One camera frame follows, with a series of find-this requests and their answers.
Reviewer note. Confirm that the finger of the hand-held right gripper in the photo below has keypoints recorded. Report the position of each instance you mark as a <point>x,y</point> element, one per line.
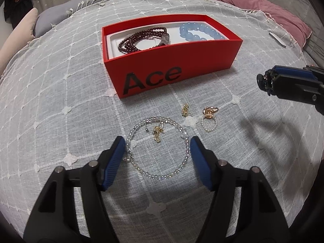
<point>291,71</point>
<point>296,88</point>

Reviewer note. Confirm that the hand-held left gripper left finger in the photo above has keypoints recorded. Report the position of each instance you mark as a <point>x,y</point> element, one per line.
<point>115,162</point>

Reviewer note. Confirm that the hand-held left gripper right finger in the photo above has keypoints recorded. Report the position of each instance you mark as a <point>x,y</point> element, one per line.
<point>200,162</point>

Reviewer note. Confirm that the black hair clip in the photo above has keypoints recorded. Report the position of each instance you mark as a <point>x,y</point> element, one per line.
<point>262,81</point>

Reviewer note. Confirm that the gold earring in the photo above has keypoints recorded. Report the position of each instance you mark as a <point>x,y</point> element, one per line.
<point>185,110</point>
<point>157,134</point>

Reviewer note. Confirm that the red cardboard box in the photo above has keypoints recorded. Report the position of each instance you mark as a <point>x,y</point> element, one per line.
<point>151,65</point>

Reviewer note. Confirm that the pink pillow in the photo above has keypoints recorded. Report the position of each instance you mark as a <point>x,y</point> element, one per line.
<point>278,15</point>

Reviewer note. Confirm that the beige pillow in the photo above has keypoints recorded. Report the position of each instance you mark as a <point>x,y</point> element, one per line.
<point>17,35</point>

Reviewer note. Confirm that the grey duvet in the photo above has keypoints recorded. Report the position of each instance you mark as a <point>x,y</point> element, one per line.
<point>58,12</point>

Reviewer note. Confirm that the dark hanging garment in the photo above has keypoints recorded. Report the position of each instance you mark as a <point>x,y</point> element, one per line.
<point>17,2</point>

